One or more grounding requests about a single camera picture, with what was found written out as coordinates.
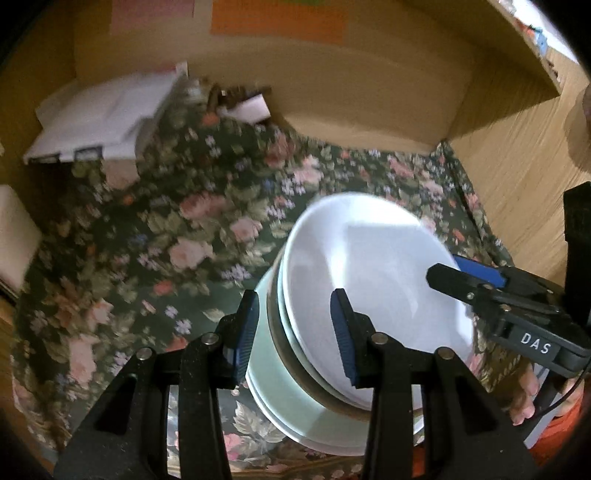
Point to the stack of white papers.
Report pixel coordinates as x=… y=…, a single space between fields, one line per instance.
x=101 y=110

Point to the person's right hand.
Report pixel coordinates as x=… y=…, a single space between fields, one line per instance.
x=524 y=397

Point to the pink sticky note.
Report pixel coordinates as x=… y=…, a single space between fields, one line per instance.
x=152 y=14

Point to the mint green plate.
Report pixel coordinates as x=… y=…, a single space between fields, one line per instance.
x=277 y=392

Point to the orange sticky note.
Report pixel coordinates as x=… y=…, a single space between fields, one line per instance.
x=277 y=21

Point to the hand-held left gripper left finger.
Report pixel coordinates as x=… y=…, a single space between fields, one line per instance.
x=244 y=339

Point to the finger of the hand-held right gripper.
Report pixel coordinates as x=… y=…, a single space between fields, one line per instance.
x=480 y=272
x=457 y=281

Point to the white plate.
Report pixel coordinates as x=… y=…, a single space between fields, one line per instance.
x=332 y=446

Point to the small white box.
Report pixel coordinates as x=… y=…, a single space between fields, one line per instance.
x=249 y=108

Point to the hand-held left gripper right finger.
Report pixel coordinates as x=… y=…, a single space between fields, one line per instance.
x=344 y=346

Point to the pink bowl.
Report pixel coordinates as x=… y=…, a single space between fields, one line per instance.
x=392 y=258

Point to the green sticky note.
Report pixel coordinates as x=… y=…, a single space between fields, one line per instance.
x=309 y=2

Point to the floral cloth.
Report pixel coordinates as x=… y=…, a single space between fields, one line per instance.
x=161 y=258

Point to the wooden shelf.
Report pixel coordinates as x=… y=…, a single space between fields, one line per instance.
x=531 y=50

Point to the pink mug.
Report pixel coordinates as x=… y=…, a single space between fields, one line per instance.
x=16 y=235

